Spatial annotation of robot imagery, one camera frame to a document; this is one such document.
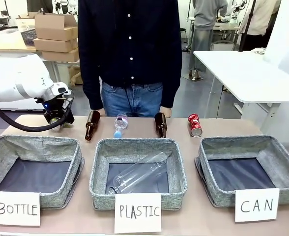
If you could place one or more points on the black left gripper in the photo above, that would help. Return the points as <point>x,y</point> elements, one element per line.
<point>58,108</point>

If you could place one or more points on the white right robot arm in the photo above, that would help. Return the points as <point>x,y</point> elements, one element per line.
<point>285,37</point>

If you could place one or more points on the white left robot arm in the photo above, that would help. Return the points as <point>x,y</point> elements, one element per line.
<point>16,76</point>

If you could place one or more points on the grey basket labelled bottle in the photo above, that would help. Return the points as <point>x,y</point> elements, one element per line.
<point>34,147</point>

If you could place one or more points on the grey basket labelled can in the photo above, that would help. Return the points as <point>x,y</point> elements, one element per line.
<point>242,147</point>

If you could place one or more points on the grey basket labelled plastic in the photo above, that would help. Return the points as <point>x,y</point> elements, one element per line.
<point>137,147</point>

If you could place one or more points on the black plastic mesh basket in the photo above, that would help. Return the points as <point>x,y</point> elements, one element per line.
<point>28,37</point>

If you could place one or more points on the crushed red can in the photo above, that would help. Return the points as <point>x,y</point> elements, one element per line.
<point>194,124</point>

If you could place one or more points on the white paper label CAN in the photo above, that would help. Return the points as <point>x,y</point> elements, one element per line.
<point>257,205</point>

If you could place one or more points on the person's left hand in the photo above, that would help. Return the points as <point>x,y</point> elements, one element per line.
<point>168,111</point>

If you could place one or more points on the brown glass bottle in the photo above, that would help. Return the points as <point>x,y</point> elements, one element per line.
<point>160,124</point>
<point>91,125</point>

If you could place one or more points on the brown paper bag under table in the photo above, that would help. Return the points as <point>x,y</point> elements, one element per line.
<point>76,76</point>

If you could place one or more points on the small blue-capped water bottle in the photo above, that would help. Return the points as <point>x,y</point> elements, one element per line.
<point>120,124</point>

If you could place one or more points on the flat closed cardboard box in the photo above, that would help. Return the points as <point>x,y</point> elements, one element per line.
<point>54,45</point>
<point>61,56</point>

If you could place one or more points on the white standing desk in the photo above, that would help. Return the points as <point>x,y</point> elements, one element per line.
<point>235,73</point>

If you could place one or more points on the background person in white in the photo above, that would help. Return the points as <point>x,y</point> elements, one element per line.
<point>260,22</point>

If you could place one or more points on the black tripod pole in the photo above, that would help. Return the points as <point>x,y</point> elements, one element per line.
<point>246,27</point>

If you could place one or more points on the large clear plastic bottle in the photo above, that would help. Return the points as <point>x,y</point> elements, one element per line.
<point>139,173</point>

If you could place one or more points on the white paper label BOTTLE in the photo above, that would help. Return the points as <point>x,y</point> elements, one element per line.
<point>16,209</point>

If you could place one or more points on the wooden background table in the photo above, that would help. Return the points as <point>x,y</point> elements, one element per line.
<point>7,44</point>

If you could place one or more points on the open cardboard box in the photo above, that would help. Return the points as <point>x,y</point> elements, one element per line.
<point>54,27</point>

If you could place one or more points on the person in navy shirt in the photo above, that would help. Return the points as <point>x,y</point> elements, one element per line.
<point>129,49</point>

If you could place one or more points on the white plastic crate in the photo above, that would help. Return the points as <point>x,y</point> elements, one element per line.
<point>25,23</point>

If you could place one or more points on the white paper label PLASTIC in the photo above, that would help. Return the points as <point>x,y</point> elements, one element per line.
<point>137,212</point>

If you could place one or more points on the background person in grey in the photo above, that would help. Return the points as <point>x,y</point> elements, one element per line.
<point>206,29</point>

